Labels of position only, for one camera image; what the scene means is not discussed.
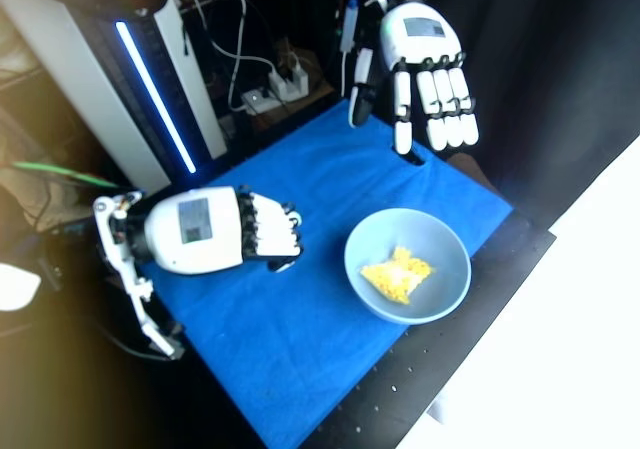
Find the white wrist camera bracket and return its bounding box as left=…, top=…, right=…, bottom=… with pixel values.
left=92, top=193, right=185, bottom=361

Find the white power strip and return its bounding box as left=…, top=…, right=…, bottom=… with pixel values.
left=268, top=63, right=310, bottom=101

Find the bag of yellow beads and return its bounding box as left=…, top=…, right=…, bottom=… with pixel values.
left=359, top=246, right=436, bottom=306

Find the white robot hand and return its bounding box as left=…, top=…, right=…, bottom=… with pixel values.
left=142, top=184, right=305, bottom=276
left=348, top=0, right=481, bottom=156

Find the hanging cable connector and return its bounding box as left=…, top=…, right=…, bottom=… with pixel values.
left=339, top=0, right=362, bottom=55

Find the white cable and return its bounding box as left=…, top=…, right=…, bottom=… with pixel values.
left=178, top=0, right=276, bottom=113

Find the light blue bowl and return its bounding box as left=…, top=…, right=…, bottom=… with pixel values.
left=343, top=207, right=473, bottom=326

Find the white power adapter box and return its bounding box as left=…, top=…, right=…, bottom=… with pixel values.
left=241, top=87, right=281, bottom=115

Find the blue cloth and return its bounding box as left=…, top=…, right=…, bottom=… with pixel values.
left=142, top=98, right=515, bottom=449

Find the green cable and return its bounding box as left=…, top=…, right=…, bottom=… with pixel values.
left=12, top=161, right=121, bottom=190

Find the white column with blue light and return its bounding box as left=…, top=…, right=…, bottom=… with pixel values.
left=0, top=0, right=229, bottom=193

